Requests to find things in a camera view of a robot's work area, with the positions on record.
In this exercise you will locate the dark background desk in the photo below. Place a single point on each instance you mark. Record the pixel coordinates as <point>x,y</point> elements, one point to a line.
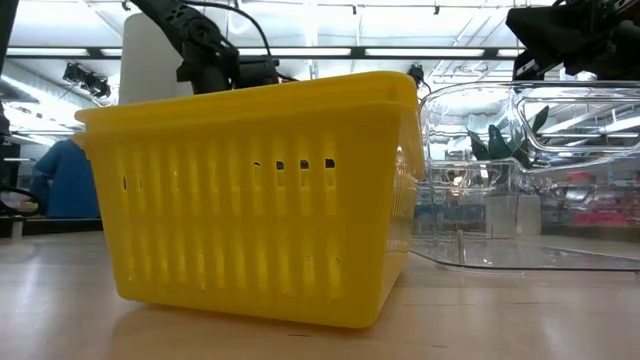
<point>60,226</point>

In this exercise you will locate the yellow plastic basket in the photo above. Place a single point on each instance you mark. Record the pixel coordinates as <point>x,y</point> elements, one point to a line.
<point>225,250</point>
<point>250,97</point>

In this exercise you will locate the black ceiling spotlight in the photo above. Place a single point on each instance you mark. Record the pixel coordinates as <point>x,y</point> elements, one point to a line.
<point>416,72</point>
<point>87,80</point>

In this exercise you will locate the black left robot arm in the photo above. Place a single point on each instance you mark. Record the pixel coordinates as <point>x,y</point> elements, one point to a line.
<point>185,25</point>

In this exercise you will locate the clear plastic basket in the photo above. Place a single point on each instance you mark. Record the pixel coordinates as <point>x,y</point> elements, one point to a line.
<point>450,125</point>

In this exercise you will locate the green plant in white pot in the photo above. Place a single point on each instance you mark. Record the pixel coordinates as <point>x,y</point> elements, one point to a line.
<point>497,142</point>

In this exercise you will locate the person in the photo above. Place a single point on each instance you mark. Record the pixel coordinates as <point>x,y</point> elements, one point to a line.
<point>65,185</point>

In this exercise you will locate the black post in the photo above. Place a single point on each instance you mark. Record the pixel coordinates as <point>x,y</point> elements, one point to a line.
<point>7,30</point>

